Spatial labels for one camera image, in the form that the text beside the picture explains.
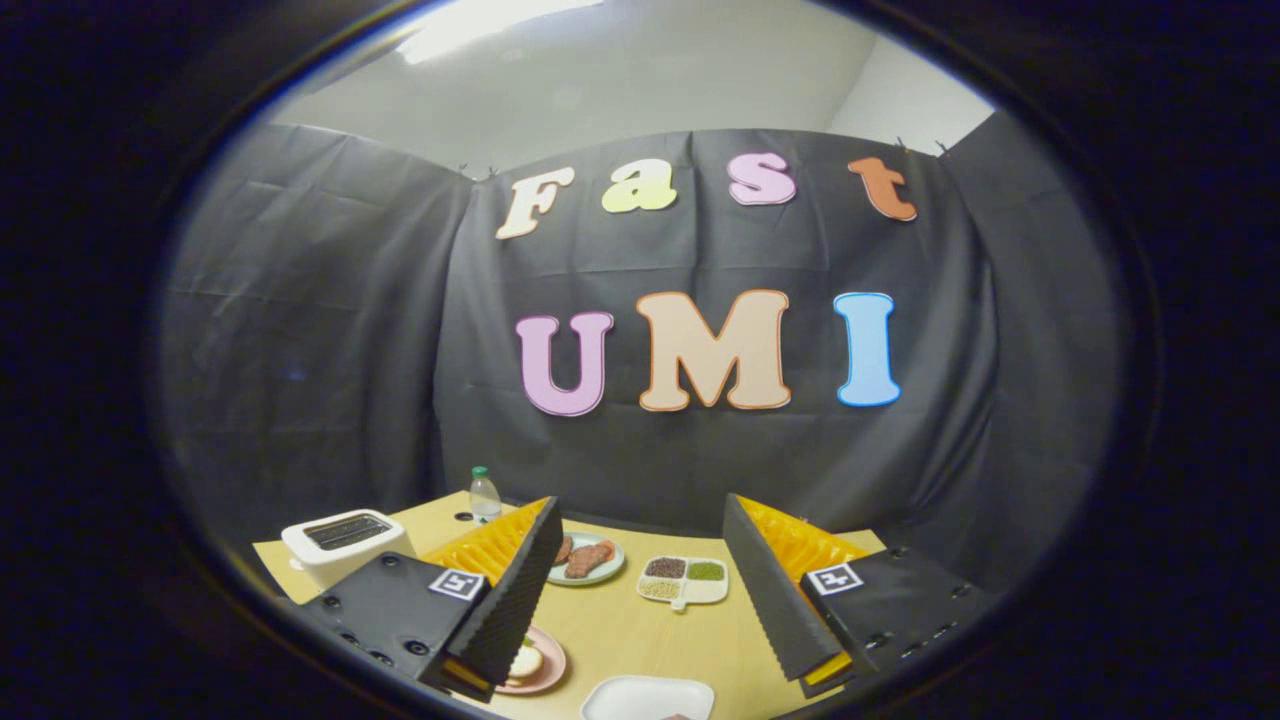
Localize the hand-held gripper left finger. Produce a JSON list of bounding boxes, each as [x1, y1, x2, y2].
[[298, 496, 565, 701]]

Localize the white plate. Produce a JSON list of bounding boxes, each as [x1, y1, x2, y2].
[[581, 675, 716, 720]]

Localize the pink plate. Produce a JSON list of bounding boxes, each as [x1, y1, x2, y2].
[[495, 626, 568, 696]]

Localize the clear plastic water bottle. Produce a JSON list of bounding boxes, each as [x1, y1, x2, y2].
[[470, 466, 503, 523]]

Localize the pale green plate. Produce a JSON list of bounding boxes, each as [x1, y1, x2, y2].
[[547, 531, 626, 587]]

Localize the white toaster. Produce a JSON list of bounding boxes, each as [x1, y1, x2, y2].
[[281, 509, 417, 591]]

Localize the black backdrop cloth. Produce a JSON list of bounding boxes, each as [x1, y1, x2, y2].
[[155, 110, 1121, 591]]

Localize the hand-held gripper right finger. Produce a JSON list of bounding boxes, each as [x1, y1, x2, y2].
[[722, 493, 1001, 699]]

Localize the white divided grain dish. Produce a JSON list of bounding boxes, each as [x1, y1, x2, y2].
[[637, 556, 730, 612]]

